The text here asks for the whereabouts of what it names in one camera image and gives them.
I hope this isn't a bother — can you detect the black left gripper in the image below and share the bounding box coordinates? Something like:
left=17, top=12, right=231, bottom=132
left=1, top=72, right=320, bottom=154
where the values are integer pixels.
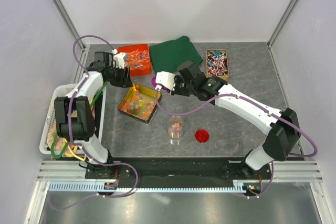
left=107, top=64, right=133, bottom=89

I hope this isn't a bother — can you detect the magenta plastic scoop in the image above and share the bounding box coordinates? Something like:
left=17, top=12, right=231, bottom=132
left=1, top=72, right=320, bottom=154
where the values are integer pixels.
left=151, top=76, right=167, bottom=91

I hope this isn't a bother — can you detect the gold tin with star candies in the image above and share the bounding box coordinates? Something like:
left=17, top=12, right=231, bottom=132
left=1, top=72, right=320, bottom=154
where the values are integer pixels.
left=118, top=83, right=158, bottom=124

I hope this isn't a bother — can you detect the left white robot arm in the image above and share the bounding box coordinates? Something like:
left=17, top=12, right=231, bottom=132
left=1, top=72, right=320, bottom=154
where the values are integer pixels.
left=54, top=51, right=132, bottom=178

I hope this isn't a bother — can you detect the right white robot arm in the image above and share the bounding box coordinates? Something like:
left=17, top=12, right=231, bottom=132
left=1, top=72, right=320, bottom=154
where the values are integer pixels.
left=172, top=61, right=301, bottom=179

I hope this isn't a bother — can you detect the orange plastic candy box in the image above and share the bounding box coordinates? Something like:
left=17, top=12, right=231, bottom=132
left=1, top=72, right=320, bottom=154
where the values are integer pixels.
left=118, top=44, right=152, bottom=77

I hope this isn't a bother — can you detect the gold tin with lollipops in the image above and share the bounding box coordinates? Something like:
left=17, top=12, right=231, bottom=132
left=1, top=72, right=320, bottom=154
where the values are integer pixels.
left=206, top=49, right=229, bottom=81

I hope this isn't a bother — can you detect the folded green cloth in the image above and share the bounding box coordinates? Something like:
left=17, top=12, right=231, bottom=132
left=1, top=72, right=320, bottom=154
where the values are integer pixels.
left=149, top=36, right=203, bottom=74

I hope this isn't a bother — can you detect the clear glass jar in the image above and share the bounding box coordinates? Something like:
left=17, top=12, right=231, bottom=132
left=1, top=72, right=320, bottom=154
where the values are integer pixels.
left=167, top=115, right=184, bottom=145

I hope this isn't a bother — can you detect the white plastic basket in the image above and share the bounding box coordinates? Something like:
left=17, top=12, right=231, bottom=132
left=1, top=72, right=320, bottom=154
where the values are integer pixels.
left=39, top=83, right=107, bottom=155

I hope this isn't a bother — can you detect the red jar lid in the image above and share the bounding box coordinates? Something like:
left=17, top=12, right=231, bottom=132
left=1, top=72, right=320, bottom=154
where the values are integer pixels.
left=195, top=129, right=209, bottom=143

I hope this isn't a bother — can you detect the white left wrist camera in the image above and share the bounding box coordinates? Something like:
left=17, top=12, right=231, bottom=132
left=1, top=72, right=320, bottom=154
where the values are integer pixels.
left=111, top=49, right=128, bottom=69

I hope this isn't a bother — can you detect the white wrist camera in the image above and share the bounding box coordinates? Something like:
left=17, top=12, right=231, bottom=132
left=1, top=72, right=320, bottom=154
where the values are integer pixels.
left=155, top=71, right=176, bottom=91
left=111, top=49, right=128, bottom=69

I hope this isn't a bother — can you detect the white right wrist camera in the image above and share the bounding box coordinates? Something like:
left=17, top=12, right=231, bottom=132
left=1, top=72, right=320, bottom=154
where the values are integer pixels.
left=155, top=71, right=176, bottom=91

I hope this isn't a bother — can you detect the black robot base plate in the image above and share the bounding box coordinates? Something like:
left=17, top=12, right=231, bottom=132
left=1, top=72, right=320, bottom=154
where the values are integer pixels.
left=86, top=157, right=271, bottom=180

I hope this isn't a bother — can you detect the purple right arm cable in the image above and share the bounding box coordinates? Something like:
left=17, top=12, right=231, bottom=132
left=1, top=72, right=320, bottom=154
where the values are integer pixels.
left=155, top=87, right=318, bottom=200

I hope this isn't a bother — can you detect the blue slotted cable duct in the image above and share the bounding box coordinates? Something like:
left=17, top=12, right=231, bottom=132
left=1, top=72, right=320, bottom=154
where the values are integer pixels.
left=49, top=181, right=251, bottom=193

